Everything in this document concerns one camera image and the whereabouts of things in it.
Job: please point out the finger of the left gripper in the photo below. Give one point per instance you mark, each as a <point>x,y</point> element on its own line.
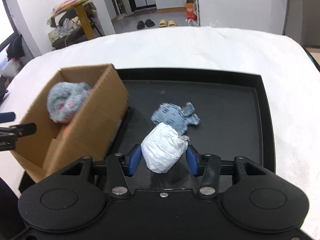
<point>18,131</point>
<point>7,117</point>

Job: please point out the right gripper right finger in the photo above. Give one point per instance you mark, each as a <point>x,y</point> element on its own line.
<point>208,168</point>

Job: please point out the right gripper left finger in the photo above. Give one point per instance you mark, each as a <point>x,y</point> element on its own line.
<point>119,167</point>

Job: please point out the white paper ball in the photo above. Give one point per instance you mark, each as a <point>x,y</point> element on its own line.
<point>163,147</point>

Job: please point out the grey blue knitted cloth toy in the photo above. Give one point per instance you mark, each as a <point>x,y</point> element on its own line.
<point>179,118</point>

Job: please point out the brown cardboard box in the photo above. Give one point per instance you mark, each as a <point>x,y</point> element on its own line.
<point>91,131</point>

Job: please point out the grey fluffy plush ball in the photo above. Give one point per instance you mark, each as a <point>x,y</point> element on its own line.
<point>65,99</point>

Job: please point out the black shallow tray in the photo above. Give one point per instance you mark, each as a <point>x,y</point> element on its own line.
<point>233,110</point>

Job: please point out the clutter pile under table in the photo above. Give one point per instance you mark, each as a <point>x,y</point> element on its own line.
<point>68,32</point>

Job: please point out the colourful packets on table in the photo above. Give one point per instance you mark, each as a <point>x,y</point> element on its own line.
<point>62,5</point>

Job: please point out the yellow round side table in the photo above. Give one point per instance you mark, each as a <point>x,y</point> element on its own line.
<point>82,16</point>

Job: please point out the black slipper left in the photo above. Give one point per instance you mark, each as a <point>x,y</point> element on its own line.
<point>140,25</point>

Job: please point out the black slipper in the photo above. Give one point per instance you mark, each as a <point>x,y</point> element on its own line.
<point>140,25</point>
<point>149,23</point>

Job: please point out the black slipper right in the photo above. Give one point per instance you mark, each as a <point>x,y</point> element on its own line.
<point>149,23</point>

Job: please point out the orange carton box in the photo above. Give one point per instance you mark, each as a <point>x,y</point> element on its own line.
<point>190,7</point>

